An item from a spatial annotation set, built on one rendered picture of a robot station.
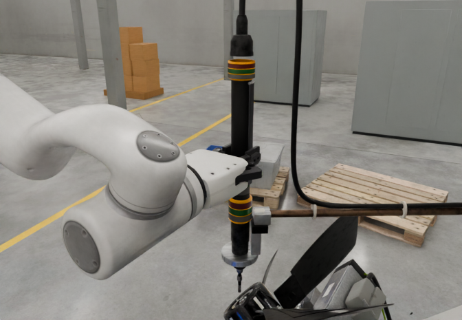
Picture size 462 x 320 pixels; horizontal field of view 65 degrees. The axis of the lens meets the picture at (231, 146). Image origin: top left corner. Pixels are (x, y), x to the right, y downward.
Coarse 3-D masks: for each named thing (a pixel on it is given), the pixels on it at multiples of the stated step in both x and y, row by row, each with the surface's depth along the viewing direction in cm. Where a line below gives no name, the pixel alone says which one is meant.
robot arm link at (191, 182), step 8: (192, 176) 47; (192, 184) 47; (200, 184) 48; (192, 192) 46; (200, 192) 47; (192, 200) 46; (200, 200) 47; (192, 208) 46; (200, 208) 48; (192, 216) 47
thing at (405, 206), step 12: (240, 0) 54; (300, 0) 54; (240, 12) 55; (300, 12) 55; (300, 24) 56; (300, 36) 56; (300, 48) 57; (300, 192) 65; (312, 204) 67; (324, 204) 66; (336, 204) 66; (348, 204) 67; (360, 204) 67; (372, 204) 67; (384, 204) 67; (396, 204) 67; (408, 204) 67; (420, 204) 67; (432, 204) 67; (444, 204) 67; (456, 204) 67
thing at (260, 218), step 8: (256, 208) 68; (264, 208) 68; (256, 216) 66; (264, 216) 66; (256, 224) 66; (264, 224) 66; (256, 232) 66; (264, 232) 66; (256, 240) 67; (224, 248) 70; (248, 248) 70; (256, 248) 68; (224, 256) 68; (232, 256) 68; (240, 256) 68; (248, 256) 68; (256, 256) 68; (232, 264) 67; (240, 264) 67; (248, 264) 67
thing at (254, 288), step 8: (248, 288) 91; (256, 288) 84; (264, 288) 85; (240, 296) 91; (248, 296) 82; (256, 296) 82; (264, 296) 83; (272, 296) 86; (232, 304) 90; (240, 304) 81; (248, 304) 81; (256, 304) 81; (264, 304) 82; (272, 304) 83; (224, 312) 86; (232, 312) 81; (240, 312) 81; (248, 312) 80
